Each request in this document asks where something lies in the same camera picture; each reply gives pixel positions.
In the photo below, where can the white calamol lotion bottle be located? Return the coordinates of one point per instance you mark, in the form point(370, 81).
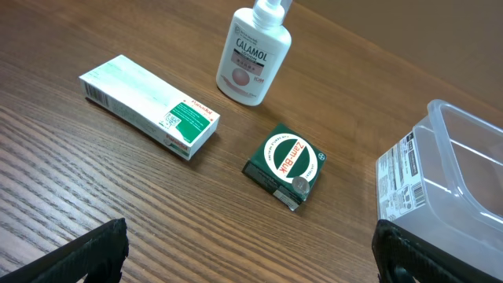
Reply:
point(256, 46)

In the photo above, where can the white green medicine box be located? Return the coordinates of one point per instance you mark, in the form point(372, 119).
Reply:
point(164, 113)

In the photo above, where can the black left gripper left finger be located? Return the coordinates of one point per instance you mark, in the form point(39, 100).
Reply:
point(95, 257)

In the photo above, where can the clear plastic container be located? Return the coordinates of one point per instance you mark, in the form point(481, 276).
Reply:
point(443, 183)

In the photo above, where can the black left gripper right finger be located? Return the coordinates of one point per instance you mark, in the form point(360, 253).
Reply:
point(402, 257)

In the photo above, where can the green Zam-Buk box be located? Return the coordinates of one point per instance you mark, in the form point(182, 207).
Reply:
point(286, 165)

